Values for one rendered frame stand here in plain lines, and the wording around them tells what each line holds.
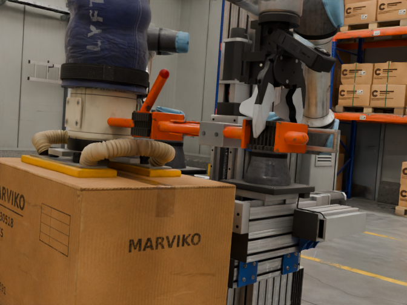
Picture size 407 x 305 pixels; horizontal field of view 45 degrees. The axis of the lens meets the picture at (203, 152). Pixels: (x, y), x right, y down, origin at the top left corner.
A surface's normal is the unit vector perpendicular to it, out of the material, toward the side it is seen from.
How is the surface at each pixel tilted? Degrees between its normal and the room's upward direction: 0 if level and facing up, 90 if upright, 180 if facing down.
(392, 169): 90
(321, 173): 90
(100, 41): 75
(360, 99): 92
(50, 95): 90
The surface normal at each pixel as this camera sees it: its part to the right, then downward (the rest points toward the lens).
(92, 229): 0.63, 0.09
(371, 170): -0.70, -0.01
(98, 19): -0.16, 0.36
